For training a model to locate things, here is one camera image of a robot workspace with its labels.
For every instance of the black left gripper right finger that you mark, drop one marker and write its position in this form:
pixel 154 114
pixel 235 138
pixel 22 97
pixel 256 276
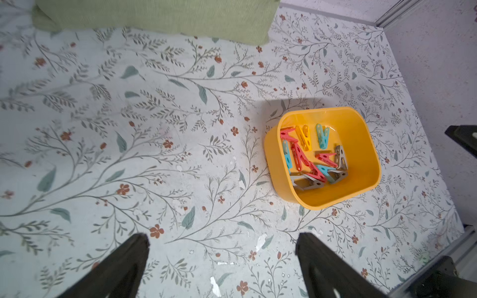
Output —
pixel 326 275

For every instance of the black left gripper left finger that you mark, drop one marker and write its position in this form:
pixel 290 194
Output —
pixel 117 276

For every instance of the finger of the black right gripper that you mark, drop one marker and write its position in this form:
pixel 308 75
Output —
pixel 465 136

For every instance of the teal clothespin lone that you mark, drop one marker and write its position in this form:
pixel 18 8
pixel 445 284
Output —
pixel 323 133

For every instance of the yellow clothespin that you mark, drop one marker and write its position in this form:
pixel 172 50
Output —
pixel 304 137

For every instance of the red clothespin top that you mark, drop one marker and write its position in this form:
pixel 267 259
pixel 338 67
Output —
pixel 284 135

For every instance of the yellow plastic storage box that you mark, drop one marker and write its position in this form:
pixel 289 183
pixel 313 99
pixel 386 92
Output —
pixel 348 129

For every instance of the grey clothespin bottom left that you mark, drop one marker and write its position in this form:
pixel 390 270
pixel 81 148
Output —
pixel 306 182

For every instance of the grey clothespin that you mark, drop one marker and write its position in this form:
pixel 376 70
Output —
pixel 306 182
pixel 340 158
pixel 336 176

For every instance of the red clothespin bottom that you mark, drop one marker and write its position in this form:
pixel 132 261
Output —
pixel 316 173

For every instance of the grey clothespin right lower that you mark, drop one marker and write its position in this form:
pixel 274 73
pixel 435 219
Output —
pixel 336 176

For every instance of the teal clothespin centre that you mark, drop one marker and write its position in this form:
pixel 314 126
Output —
pixel 325 171

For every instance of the grey clothespin right upper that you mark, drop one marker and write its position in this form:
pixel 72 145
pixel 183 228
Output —
pixel 340 158

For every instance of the teal clothespin left pair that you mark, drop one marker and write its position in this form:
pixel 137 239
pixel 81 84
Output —
pixel 287 156

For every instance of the green cushion pillow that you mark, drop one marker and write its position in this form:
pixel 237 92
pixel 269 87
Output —
pixel 239 21

